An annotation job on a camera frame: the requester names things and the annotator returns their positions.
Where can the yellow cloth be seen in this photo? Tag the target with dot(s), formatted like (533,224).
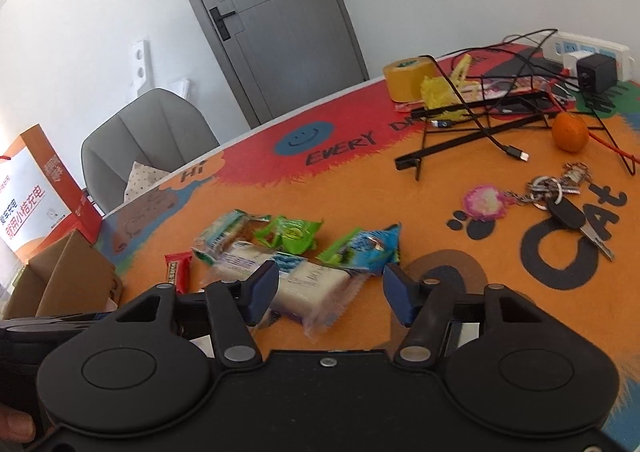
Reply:
(440,91)

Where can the yellow clothespin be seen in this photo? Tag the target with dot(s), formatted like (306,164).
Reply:
(464,71)

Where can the white power strip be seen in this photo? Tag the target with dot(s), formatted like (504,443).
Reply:
(607,49)

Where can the black charger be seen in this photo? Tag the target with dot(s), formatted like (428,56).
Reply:
(597,74)

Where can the white foam board with holes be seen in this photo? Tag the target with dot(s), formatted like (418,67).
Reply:
(140,61)

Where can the tangerine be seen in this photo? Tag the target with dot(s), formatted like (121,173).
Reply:
(570,131)

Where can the bright green snack packet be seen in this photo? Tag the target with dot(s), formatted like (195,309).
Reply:
(290,233)

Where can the white charger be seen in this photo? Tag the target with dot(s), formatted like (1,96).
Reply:
(575,59)

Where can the blue and green snack packet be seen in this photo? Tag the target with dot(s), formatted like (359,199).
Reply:
(367,247)

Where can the dark flat pad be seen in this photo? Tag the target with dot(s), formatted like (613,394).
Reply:
(520,69)

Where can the small white foam piece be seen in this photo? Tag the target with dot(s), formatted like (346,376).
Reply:
(183,86)

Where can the long white snack packet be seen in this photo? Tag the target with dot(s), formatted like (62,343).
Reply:
(310,287)

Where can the brown cardboard box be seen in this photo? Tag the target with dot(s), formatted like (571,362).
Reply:
(65,277)

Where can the red snack packet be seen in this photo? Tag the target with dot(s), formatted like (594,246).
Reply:
(177,272)

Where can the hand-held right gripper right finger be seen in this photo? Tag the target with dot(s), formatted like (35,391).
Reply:
(400,294)

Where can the bunch of keys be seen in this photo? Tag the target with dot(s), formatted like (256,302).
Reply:
(565,214)

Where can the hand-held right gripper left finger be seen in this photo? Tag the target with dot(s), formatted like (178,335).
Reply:
(262,292)

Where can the grey chair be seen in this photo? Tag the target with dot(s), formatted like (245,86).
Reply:
(150,126)

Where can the yellow tape roll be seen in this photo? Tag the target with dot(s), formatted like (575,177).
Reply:
(407,79)

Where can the black metal stand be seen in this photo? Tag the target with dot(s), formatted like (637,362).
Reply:
(450,144)

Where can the grey door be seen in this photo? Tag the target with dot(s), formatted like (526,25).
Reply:
(275,6)

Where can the dotted beige cushion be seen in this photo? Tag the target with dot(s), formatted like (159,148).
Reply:
(142,182)

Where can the orange and white paper bag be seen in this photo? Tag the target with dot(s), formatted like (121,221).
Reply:
(40,197)

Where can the teal white bread packet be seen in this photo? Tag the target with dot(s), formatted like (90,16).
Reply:
(225,231)

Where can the person's left hand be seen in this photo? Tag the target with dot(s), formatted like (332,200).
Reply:
(15,424)

